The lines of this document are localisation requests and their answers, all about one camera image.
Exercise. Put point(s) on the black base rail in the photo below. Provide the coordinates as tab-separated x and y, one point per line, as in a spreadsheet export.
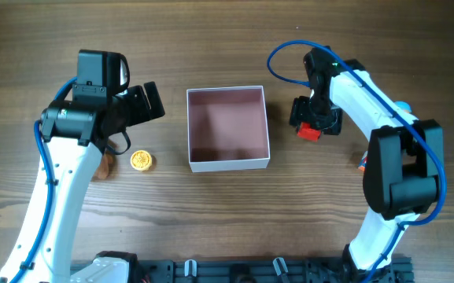
314	270

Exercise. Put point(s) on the colourful puzzle cube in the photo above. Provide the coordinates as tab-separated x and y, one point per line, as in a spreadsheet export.
363	162

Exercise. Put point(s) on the brown plush toy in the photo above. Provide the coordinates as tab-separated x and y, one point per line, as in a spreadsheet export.
105	166

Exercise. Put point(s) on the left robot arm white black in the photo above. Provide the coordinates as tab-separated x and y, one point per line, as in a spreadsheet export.
72	136

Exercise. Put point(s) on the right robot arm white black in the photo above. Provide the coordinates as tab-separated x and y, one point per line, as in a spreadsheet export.
404	180

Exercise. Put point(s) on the yellow duck toy blue hat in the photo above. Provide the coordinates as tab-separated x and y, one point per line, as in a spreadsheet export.
402	106

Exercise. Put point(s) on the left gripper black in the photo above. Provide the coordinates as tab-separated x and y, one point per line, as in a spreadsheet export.
142	111

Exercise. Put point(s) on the yellow round toy wheel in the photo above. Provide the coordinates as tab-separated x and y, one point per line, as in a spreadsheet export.
141	160

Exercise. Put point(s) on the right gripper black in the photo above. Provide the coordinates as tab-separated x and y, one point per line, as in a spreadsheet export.
331	126

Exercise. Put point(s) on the white square box pink interior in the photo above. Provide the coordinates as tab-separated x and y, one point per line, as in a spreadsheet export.
227	129

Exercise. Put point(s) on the red toy truck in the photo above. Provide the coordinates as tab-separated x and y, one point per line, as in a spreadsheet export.
306	132

